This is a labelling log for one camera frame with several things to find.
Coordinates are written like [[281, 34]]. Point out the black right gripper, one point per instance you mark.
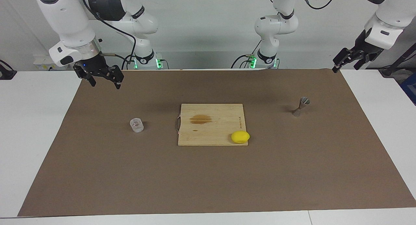
[[92, 67]]

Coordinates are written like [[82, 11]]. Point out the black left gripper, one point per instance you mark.
[[364, 48]]

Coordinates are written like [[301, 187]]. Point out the clear plastic cup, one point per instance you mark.
[[136, 125]]

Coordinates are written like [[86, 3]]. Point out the steel double jigger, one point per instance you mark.
[[304, 102]]

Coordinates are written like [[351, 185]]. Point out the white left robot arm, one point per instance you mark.
[[276, 23]]

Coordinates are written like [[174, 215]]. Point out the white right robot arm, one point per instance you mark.
[[65, 17]]

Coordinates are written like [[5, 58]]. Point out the black stand leg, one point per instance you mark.
[[401, 59]]

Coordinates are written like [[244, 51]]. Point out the blue crate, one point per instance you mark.
[[410, 88]]

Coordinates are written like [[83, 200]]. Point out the brown table mat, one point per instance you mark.
[[130, 173]]

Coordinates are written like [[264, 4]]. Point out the wooden cutting board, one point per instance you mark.
[[211, 134]]

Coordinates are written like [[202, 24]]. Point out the yellow lemon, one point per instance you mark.
[[240, 137]]

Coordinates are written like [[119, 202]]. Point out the white wall socket box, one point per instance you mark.
[[48, 61]]

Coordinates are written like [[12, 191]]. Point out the black clamp mount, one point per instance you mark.
[[6, 74]]

